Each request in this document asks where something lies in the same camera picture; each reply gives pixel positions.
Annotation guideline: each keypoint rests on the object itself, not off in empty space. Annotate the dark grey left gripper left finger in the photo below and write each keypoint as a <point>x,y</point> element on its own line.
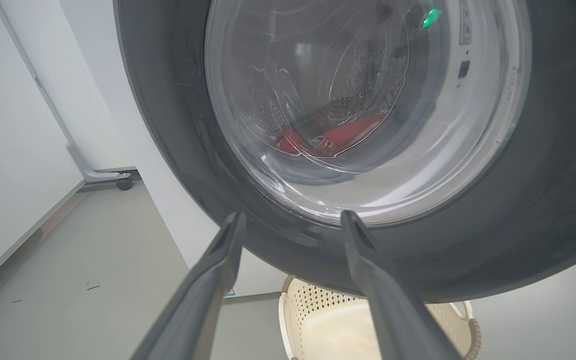
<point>203,300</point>

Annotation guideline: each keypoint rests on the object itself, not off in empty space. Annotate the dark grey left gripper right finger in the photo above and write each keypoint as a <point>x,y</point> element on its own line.
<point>393,310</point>

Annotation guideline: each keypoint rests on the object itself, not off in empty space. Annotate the red and white garment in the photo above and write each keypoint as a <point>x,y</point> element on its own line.
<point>353,132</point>

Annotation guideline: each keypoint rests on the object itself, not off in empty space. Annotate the dark washing machine door with glass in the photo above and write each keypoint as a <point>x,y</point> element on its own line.
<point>543,200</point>

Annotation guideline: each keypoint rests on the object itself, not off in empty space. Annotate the cream perforated plastic laundry basket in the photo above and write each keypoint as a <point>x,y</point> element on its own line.
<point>328,325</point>

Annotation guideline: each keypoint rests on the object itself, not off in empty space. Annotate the white front-load washing machine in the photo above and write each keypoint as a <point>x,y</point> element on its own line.
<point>158,150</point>

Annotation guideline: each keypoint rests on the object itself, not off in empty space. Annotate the blue energy label sticker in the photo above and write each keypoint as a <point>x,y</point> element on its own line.
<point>230,293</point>

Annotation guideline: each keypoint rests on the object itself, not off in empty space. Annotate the white partition panel on casters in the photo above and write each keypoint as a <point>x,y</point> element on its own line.
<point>8,150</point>

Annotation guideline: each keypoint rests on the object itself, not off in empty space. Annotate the printed warning text label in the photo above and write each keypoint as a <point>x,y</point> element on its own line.
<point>465,25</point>

